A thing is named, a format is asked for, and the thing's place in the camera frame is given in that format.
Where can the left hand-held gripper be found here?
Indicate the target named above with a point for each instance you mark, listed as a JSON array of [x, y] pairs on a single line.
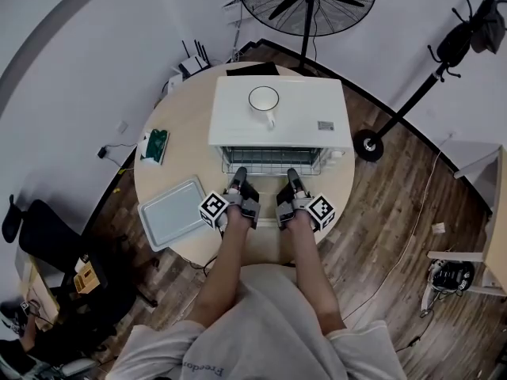
[[214, 210]]

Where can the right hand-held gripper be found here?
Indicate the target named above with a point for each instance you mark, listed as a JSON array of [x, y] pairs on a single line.
[[321, 210]]

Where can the silver metal baking tray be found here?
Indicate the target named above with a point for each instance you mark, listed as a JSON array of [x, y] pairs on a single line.
[[174, 216]]

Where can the white toaster oven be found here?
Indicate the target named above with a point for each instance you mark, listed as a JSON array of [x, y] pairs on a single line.
[[309, 101]]

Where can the person's right forearm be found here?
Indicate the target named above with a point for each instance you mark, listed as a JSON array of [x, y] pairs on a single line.
[[313, 271]]

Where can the person's left forearm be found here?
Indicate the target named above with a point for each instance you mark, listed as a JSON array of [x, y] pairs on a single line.
[[222, 267]]

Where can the black coat rack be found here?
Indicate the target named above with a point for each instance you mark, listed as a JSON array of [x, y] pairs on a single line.
[[412, 101]]

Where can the white mug with dark rim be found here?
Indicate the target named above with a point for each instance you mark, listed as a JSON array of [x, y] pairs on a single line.
[[263, 99]]

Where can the green tissue pack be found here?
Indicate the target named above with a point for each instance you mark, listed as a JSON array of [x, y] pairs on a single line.
[[156, 145]]

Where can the flat black pad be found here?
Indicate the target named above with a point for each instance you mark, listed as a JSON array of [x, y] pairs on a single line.
[[253, 69]]

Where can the small white box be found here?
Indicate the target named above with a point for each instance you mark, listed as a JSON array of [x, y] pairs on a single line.
[[175, 83]]

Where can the white router with black antennas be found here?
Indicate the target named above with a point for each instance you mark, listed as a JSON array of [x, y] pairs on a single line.
[[194, 65]]

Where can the black power adapter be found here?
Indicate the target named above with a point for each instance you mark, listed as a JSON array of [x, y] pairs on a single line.
[[102, 153]]

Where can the person's light grey shirt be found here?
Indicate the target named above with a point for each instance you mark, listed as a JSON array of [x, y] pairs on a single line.
[[257, 327]]

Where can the small paper scrap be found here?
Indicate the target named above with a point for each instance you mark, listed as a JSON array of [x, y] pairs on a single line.
[[438, 228]]

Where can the white paper cup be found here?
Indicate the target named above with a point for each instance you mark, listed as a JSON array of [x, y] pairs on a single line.
[[81, 264]]

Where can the black harness device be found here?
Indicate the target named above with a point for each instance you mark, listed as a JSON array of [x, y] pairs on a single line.
[[451, 275]]

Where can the yellow wooden box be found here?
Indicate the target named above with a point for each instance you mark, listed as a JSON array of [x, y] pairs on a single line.
[[87, 281]]

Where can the black office chair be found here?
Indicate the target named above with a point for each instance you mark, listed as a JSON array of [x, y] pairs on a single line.
[[47, 232]]

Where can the black bag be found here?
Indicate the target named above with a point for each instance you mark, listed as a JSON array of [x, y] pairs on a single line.
[[455, 42]]

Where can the small wooden desk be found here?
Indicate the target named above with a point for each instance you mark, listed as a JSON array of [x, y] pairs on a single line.
[[37, 291]]

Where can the khaki bag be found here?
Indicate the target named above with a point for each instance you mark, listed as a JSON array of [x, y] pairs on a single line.
[[489, 32]]

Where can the white wall outlet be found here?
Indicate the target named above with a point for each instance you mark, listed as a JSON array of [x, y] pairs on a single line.
[[123, 127]]

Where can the wooden desk with white frame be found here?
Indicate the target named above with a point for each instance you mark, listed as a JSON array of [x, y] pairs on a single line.
[[497, 244]]

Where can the grey wall rail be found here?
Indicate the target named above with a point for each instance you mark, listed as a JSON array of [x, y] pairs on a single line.
[[39, 42]]

